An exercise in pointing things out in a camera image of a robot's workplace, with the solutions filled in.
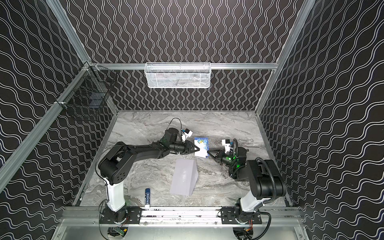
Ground floral blue white letter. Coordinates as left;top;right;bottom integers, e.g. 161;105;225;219
194;138;209;158

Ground white envelope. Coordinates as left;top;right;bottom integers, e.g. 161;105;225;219
170;159;199;196

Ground aluminium corner post right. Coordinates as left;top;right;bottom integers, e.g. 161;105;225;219
255;0;316;116

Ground aluminium corner post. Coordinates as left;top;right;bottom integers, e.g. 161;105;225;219
255;0;316;116
46;0;92;63

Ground aluminium back crossbar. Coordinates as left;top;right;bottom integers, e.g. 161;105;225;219
92;62;278;71

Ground aluminium corner post left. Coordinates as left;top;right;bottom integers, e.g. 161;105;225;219
46;0;92;63

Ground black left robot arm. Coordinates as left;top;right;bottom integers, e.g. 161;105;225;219
98;128;200;213

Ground black wire basket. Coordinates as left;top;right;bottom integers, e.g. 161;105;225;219
60;66;118;122

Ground blue white glue stick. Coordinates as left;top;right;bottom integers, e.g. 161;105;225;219
145;188;151;209

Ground white wire mesh basket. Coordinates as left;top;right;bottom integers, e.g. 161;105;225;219
144;62;212;89

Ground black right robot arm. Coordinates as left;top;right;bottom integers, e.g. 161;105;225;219
208;147;287;213

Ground aluminium left side rail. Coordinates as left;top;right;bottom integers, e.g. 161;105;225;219
1;63;90;191

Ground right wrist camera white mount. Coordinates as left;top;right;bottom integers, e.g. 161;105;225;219
222;139;233;154

